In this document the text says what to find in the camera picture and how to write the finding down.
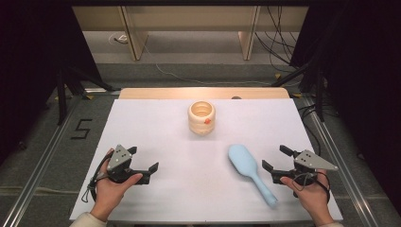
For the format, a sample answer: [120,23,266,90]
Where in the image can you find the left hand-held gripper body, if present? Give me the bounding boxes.
[107,144,142,184]

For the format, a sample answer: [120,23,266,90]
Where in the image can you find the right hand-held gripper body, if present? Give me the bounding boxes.
[282,149,339,187]

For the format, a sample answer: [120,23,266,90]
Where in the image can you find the light blue hairbrush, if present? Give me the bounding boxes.
[228,144,279,209]

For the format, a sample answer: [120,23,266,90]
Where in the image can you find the cream ribbed ceramic cup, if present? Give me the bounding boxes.
[187,100,217,136]

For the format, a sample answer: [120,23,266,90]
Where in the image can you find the person's left hand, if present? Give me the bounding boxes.
[90,148,144,218]

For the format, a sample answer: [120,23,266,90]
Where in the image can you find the person's right hand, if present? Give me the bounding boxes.
[279,169,332,220]

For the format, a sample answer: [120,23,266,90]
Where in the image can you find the white board table cover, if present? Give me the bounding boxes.
[69,98,344,221]

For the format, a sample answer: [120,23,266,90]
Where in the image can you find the black metal stand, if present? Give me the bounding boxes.
[270,60,326,123]
[56,65,121,127]

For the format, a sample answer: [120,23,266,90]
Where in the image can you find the black curtain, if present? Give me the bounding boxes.
[289,0,401,207]
[0,0,102,162]

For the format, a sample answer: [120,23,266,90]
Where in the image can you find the round floor socket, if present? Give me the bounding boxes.
[108,32,130,45]

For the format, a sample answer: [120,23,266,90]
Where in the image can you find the beige wooden desk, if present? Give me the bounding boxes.
[72,6,309,61]

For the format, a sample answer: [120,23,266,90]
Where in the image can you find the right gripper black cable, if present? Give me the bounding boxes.
[291,171,332,204]

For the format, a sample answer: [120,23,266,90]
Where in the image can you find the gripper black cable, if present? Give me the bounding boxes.
[80,150,111,203]
[291,171,332,204]

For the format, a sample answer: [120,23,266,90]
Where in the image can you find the aluminium floor rail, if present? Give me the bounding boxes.
[302,96,380,227]
[0,94,83,227]

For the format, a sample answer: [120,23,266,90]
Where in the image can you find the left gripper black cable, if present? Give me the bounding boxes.
[80,150,111,203]

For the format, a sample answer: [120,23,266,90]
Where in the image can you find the thin white floor cable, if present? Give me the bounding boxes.
[143,44,304,88]

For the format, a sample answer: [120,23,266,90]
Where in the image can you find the bundle of black cables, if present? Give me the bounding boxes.
[254,6,311,74]

